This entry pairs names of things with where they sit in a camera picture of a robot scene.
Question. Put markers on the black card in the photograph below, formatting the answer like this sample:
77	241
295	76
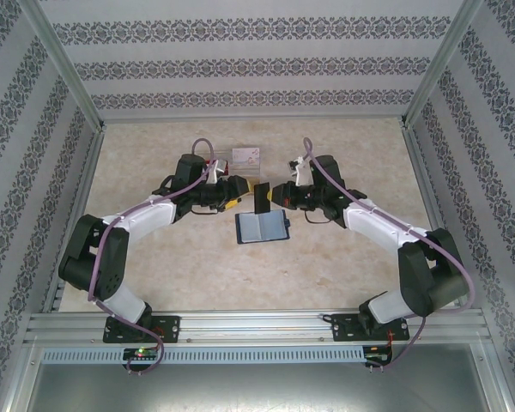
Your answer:
262	198

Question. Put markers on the blue card holder wallet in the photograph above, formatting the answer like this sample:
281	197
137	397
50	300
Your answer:
264	227

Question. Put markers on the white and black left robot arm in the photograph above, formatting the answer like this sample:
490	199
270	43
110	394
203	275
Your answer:
111	266

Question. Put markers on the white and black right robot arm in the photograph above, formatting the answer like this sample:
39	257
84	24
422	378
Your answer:
429	274

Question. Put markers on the white VIP card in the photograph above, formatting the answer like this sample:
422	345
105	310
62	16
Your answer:
245	156

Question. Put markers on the clear acrylic organizer box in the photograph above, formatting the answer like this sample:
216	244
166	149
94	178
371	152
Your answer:
240	171

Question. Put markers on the left circuit board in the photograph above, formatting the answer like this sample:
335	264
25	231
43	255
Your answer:
141	353

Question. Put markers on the circuit board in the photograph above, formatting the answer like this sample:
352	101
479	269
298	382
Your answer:
141	353
377	358

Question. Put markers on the right circuit board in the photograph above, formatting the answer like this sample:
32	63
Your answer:
377	358

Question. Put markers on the grey sheet metal panel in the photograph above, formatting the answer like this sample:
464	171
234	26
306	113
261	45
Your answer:
257	388

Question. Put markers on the aluminium table side rail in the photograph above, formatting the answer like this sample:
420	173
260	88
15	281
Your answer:
433	193
75	206

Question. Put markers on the aluminium mounting rail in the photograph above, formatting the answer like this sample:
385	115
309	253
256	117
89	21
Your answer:
253	326

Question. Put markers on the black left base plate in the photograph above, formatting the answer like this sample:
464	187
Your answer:
171	328

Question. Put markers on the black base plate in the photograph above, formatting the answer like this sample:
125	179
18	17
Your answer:
171	328
343	327

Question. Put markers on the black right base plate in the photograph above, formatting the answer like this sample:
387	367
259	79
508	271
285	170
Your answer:
343	327

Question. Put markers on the aluminium frame post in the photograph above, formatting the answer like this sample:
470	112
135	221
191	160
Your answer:
440	64
68	68

